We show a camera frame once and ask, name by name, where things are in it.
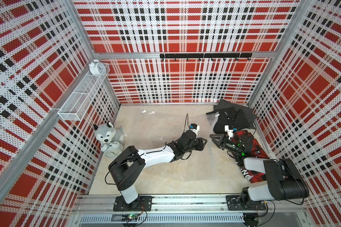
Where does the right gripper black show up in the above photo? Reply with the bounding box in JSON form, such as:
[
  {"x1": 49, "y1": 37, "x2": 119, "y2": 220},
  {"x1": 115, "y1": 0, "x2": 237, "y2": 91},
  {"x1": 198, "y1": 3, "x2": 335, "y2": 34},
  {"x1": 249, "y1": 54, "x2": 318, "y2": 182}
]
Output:
[{"x1": 210, "y1": 134, "x2": 242, "y2": 155}]

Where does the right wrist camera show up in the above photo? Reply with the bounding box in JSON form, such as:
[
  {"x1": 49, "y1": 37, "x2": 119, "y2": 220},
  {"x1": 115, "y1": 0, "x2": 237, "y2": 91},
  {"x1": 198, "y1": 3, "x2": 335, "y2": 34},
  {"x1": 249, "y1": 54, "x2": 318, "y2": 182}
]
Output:
[{"x1": 224, "y1": 125, "x2": 235, "y2": 140}]

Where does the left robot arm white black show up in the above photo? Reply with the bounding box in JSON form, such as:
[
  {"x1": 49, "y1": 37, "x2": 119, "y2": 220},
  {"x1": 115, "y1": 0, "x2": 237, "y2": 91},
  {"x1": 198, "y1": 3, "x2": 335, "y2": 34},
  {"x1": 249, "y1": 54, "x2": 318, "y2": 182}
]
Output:
[{"x1": 108, "y1": 130, "x2": 207, "y2": 204}]

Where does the black hook rail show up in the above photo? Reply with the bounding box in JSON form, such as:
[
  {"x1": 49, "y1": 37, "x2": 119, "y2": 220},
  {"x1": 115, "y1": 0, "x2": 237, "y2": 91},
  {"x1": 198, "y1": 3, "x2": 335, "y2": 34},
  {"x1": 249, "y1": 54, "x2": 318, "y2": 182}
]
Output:
[{"x1": 160, "y1": 53, "x2": 253, "y2": 59}]

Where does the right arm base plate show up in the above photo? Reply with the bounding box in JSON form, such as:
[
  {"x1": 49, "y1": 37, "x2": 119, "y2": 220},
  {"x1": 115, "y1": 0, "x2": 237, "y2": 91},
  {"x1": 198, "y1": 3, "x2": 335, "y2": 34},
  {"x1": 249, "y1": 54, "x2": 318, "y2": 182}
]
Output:
[{"x1": 226, "y1": 195, "x2": 267, "y2": 211}]

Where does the white alarm clock on shelf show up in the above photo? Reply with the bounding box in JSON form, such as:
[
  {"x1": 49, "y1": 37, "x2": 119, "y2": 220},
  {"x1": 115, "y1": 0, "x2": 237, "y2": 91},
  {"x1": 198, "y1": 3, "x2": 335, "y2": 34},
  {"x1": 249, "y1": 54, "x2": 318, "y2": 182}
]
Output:
[{"x1": 89, "y1": 59, "x2": 106, "y2": 76}]

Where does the husky plush toy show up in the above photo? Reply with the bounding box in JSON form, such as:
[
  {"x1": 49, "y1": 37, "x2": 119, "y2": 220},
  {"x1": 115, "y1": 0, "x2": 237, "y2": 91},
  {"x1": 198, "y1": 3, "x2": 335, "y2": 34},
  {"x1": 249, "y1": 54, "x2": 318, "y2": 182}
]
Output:
[{"x1": 93, "y1": 122, "x2": 125, "y2": 150}]

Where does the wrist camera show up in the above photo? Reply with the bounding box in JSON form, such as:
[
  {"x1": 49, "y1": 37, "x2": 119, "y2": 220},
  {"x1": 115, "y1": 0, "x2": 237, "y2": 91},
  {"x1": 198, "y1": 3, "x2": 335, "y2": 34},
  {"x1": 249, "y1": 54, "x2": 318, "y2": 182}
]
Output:
[
  {"x1": 189, "y1": 124, "x2": 200, "y2": 137},
  {"x1": 224, "y1": 125, "x2": 235, "y2": 140}
]

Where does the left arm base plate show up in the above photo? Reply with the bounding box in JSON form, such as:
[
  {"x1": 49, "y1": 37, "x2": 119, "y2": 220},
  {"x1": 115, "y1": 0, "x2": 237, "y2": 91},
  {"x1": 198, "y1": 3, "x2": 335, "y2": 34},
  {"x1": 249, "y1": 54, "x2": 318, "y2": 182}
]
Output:
[{"x1": 113, "y1": 196, "x2": 153, "y2": 211}]

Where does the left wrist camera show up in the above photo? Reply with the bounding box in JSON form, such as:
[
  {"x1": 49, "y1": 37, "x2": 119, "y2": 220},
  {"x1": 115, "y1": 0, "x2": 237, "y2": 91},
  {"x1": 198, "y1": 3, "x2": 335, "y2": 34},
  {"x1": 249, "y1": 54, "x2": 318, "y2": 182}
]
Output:
[{"x1": 189, "y1": 124, "x2": 200, "y2": 137}]

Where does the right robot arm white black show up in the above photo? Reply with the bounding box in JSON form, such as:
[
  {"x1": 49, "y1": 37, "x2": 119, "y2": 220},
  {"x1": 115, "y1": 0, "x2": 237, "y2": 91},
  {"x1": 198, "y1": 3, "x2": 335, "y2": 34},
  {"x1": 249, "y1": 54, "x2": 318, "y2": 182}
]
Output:
[{"x1": 210, "y1": 134, "x2": 309, "y2": 205}]

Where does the white wire shelf basket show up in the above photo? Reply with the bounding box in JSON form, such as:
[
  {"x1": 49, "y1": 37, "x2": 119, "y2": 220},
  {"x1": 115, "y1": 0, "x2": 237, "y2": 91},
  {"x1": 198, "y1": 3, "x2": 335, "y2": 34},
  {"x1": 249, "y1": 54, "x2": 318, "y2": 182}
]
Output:
[{"x1": 58, "y1": 62, "x2": 109, "y2": 121}]

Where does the aluminium mounting rail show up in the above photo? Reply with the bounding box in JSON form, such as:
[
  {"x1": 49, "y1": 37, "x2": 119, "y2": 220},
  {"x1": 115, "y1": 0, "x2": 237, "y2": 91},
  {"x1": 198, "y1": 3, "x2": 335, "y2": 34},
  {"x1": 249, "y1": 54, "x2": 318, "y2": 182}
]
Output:
[{"x1": 72, "y1": 194, "x2": 306, "y2": 214}]

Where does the small circuit board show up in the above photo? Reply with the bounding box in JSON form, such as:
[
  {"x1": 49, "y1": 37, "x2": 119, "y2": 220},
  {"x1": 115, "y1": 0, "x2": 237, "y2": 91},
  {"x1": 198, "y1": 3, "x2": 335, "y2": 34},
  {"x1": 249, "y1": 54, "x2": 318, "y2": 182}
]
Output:
[{"x1": 111, "y1": 214, "x2": 138, "y2": 222}]

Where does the white alarm clock on table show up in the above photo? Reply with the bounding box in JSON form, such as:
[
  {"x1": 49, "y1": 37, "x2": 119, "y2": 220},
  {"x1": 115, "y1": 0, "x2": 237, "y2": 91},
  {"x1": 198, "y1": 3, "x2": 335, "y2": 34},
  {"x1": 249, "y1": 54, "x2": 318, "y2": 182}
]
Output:
[{"x1": 101, "y1": 141, "x2": 123, "y2": 159}]

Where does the red black plaid shirt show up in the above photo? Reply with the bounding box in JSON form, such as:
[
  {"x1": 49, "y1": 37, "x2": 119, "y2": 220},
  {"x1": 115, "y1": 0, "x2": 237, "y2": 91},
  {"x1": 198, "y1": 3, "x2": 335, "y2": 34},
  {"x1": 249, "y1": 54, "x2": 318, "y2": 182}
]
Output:
[{"x1": 232, "y1": 130, "x2": 270, "y2": 183}]

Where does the clear vacuum bag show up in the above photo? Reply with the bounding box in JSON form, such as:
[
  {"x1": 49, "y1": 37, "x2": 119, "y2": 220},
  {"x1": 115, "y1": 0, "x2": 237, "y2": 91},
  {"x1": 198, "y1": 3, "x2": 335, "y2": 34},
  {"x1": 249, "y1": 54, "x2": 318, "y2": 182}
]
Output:
[{"x1": 127, "y1": 106, "x2": 214, "y2": 183}]

